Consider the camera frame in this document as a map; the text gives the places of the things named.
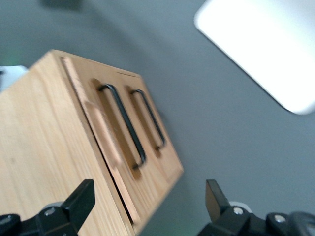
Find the wooden drawer with lip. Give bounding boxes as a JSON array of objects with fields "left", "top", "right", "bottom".
[{"left": 60, "top": 57, "right": 173, "bottom": 233}]

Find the wooden drawer cabinet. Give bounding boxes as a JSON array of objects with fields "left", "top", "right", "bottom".
[{"left": 0, "top": 49, "right": 139, "bottom": 236}]

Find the plain wooden drawer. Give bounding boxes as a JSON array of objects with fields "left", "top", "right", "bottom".
[{"left": 117, "top": 71, "right": 185, "bottom": 187}]

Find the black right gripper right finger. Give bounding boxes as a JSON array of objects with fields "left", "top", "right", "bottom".
[{"left": 196, "top": 179, "right": 272, "bottom": 236}]

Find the beige plastic tray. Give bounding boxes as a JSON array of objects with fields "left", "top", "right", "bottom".
[{"left": 193, "top": 0, "right": 315, "bottom": 116}]

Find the black metal drawer handle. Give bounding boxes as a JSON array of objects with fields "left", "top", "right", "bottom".
[
  {"left": 97, "top": 83, "right": 148, "bottom": 172},
  {"left": 130, "top": 88, "right": 166, "bottom": 151}
]

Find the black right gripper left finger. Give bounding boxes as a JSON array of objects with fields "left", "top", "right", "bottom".
[{"left": 29, "top": 179, "right": 96, "bottom": 236}]

